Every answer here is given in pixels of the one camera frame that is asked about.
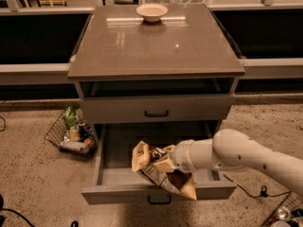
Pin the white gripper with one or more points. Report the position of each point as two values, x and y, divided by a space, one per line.
180 156

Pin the brown chip bag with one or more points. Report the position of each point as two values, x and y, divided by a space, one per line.
177 182

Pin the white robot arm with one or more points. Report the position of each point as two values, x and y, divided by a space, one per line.
230 150

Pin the open grey middle drawer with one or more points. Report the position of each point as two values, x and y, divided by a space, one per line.
114 181

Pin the closed grey upper drawer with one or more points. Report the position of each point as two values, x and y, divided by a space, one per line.
155 108

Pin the grey drawer cabinet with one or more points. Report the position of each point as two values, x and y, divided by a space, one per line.
185 53

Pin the white tube package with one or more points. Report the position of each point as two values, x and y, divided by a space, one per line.
75 146

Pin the yellow bottle in basket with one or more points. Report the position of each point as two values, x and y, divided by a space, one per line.
74 134

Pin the green leafy vegetable item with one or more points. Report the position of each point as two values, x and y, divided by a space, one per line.
70 117

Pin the silver can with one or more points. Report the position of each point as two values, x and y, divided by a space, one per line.
283 213

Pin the beige bowl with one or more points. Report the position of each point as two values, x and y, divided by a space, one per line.
151 12

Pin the black wire basket left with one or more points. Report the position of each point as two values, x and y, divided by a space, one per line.
59 132

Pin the black wire basket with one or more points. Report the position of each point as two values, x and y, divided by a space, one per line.
295 204
59 132

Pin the black wire basket right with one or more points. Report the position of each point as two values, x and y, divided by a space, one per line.
295 204

